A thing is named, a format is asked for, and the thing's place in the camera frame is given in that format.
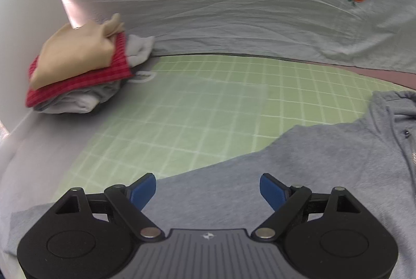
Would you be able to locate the light grey folded garment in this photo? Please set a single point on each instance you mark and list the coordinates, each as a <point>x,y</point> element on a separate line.
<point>81,94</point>

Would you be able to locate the green grid cutting mat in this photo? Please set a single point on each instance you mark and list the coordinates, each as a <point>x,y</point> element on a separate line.
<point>199,110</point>

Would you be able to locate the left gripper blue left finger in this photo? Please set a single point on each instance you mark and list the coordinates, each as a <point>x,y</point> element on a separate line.
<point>127,203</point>

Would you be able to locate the beige folded garment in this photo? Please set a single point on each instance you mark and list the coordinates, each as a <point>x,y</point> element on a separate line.
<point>71,52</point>

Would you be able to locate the red checked folded garment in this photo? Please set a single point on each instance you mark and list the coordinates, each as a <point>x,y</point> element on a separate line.
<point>118,70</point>

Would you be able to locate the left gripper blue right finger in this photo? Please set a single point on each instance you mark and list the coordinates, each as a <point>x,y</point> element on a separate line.
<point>288,204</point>

